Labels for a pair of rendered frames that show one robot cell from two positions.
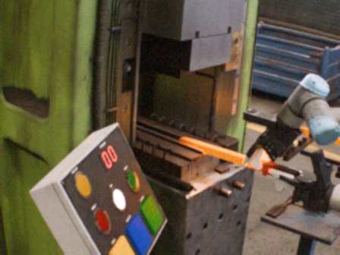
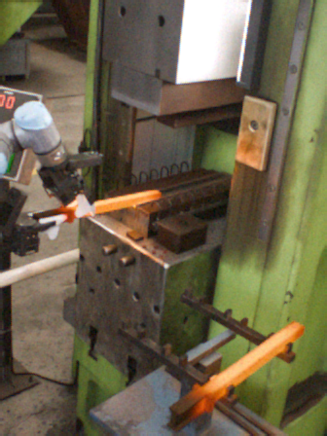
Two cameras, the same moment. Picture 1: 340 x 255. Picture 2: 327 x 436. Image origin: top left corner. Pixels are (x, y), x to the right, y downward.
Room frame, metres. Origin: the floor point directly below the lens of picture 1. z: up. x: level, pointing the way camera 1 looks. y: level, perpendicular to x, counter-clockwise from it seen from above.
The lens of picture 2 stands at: (1.96, -1.58, 1.73)
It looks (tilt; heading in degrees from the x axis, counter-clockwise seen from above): 25 degrees down; 101
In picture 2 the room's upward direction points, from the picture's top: 6 degrees clockwise
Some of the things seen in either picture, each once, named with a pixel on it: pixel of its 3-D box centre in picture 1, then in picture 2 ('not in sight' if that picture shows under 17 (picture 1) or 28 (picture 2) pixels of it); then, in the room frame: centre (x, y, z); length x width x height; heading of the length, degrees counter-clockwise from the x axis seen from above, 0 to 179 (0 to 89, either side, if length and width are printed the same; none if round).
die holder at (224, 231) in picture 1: (155, 206); (182, 276); (1.70, 0.19, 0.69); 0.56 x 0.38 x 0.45; 56
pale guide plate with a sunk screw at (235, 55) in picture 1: (233, 46); (255, 132); (1.87, -0.03, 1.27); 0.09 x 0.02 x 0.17; 146
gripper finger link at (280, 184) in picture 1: (279, 181); not in sight; (1.38, -0.20, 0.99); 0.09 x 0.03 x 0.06; 60
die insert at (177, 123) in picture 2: (152, 58); (202, 108); (1.69, 0.23, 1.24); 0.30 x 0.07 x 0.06; 56
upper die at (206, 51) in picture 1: (158, 39); (191, 82); (1.65, 0.21, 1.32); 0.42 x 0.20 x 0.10; 56
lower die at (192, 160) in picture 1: (151, 143); (177, 196); (1.65, 0.21, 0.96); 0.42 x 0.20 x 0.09; 56
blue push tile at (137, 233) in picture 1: (137, 235); not in sight; (1.00, 0.15, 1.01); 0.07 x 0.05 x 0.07; 171
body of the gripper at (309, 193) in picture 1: (314, 191); (13, 236); (1.34, -0.30, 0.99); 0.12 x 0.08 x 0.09; 57
